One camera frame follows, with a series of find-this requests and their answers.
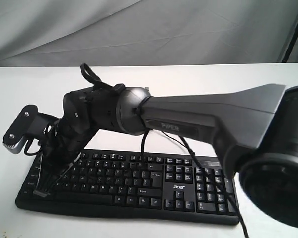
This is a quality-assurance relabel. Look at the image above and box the black tripod stand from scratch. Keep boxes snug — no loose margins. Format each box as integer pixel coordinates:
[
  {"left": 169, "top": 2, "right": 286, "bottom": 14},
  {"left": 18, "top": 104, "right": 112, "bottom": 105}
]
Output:
[{"left": 281, "top": 21, "right": 298, "bottom": 63}]

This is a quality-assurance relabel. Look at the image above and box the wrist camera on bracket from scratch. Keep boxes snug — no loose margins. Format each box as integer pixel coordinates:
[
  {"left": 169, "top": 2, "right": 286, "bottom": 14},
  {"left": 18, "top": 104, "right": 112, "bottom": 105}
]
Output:
[{"left": 2, "top": 105, "right": 58, "bottom": 156}]

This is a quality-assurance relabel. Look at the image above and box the grey backdrop cloth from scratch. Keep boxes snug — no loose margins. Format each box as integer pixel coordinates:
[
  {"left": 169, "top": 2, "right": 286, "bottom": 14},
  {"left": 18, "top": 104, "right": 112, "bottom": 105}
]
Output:
[{"left": 0, "top": 0, "right": 298, "bottom": 67}]

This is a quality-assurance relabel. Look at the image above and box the black acer keyboard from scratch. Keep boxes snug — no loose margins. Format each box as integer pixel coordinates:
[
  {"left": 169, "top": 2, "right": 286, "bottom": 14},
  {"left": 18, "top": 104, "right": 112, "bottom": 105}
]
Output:
[{"left": 15, "top": 149, "right": 239, "bottom": 225}]

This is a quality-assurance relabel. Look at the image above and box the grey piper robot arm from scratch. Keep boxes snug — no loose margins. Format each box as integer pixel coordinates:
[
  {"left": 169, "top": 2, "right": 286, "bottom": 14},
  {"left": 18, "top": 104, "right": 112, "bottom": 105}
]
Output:
[{"left": 41, "top": 83, "right": 298, "bottom": 228}]

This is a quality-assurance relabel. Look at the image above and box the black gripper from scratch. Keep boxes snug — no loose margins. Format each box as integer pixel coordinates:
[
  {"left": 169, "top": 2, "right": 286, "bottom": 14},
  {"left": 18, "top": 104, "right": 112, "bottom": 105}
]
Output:
[{"left": 33, "top": 118, "right": 89, "bottom": 198}]

